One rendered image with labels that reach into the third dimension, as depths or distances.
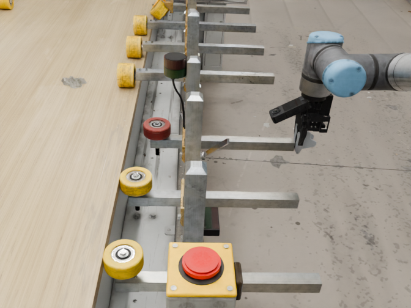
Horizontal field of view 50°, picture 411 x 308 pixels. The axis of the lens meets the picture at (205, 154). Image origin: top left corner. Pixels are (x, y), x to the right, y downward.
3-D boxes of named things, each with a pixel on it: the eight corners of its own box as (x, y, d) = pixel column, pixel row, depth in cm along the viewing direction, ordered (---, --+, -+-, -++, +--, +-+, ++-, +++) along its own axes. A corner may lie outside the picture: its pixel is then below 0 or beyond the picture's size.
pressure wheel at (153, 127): (170, 147, 139) (170, 115, 132) (169, 162, 132) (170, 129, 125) (145, 146, 138) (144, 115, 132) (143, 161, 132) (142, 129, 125)
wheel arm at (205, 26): (254, 30, 192) (255, 22, 190) (255, 33, 189) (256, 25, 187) (139, 25, 190) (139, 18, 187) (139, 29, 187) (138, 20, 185)
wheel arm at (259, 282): (315, 283, 97) (318, 271, 95) (318, 296, 95) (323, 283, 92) (117, 282, 95) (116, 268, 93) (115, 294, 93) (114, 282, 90)
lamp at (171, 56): (185, 123, 127) (187, 52, 115) (185, 133, 123) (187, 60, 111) (165, 122, 127) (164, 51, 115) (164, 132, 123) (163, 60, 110)
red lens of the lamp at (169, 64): (186, 60, 117) (186, 52, 115) (186, 69, 112) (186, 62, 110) (164, 59, 116) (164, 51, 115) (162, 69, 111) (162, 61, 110)
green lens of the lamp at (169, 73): (186, 69, 118) (186, 61, 117) (186, 79, 113) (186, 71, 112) (164, 68, 118) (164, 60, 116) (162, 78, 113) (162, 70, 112)
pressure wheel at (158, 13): (159, 17, 215) (169, 4, 212) (157, 22, 208) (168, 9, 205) (149, 9, 213) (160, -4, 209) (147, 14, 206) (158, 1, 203)
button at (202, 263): (218, 255, 48) (219, 244, 47) (221, 285, 45) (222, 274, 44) (181, 255, 48) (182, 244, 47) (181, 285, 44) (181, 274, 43)
